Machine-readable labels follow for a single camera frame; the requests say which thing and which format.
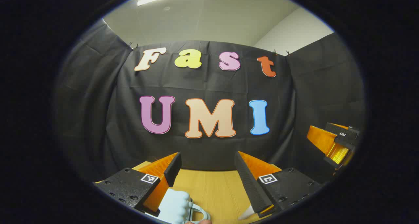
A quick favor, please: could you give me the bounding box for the white skin care tube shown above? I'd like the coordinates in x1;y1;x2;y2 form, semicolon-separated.
237;204;255;220

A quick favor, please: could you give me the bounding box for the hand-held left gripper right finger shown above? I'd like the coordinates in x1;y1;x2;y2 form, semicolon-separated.
234;151;324;218

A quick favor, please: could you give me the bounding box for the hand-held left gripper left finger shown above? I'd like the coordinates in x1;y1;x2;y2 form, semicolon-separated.
93;152;182;218

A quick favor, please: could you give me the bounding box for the black backdrop cloth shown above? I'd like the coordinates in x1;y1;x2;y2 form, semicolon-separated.
54;19;366;185

